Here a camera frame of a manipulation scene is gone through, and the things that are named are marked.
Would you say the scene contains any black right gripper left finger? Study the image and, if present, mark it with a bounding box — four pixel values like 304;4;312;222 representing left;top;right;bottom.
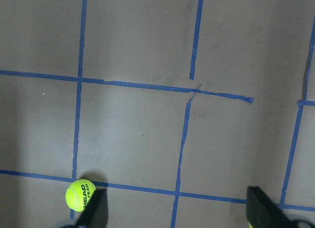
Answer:
75;189;108;228

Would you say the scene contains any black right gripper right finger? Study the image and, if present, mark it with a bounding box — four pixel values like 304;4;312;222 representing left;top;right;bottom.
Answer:
247;186;292;228

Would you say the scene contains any HEAD tennis ball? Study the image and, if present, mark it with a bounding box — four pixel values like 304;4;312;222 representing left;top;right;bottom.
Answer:
65;179;96;212

